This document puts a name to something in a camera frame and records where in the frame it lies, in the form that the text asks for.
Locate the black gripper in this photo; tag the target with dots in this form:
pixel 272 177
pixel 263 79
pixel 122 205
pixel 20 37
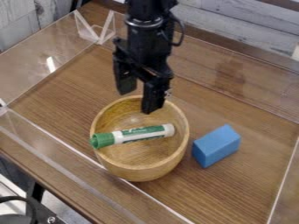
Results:
pixel 140 59

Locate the green and white marker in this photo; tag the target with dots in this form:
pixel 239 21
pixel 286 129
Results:
pixel 124 136

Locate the brown wooden bowl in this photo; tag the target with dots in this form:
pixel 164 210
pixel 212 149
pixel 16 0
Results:
pixel 144 160

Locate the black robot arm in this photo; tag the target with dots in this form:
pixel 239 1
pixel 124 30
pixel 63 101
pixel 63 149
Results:
pixel 148 10

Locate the blue foam block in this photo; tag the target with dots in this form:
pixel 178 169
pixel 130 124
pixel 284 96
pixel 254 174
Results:
pixel 215 145

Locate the clear acrylic tray wall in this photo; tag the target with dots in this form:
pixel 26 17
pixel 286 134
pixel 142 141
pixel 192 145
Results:
pixel 56 83

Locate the black table leg bracket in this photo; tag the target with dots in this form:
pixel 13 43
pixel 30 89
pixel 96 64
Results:
pixel 36 210

